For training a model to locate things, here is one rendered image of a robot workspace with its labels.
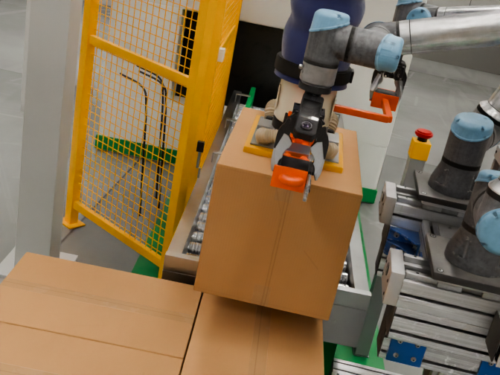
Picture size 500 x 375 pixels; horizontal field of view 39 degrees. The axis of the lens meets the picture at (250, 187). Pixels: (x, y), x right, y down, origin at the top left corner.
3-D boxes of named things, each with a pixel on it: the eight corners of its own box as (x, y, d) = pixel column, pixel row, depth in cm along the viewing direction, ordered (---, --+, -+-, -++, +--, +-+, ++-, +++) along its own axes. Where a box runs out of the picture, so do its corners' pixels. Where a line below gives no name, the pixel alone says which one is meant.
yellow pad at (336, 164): (311, 132, 233) (315, 117, 231) (341, 138, 232) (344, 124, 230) (307, 167, 201) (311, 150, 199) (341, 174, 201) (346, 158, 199)
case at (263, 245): (223, 210, 260) (243, 106, 245) (329, 234, 259) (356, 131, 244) (193, 290, 204) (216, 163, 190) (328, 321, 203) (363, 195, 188)
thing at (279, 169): (273, 172, 162) (277, 152, 160) (304, 179, 161) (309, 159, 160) (269, 186, 154) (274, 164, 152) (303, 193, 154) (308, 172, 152)
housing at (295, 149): (280, 157, 174) (284, 140, 172) (307, 163, 173) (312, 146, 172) (278, 167, 167) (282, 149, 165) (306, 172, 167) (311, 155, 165)
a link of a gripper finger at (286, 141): (274, 164, 162) (297, 132, 159) (272, 172, 156) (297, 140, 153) (263, 156, 161) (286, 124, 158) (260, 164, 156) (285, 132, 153)
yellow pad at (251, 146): (255, 120, 233) (258, 105, 232) (285, 126, 233) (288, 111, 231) (242, 152, 202) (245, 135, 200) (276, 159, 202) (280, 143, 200)
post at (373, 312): (352, 346, 315) (412, 136, 278) (367, 349, 315) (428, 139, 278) (353, 355, 309) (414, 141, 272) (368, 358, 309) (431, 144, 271)
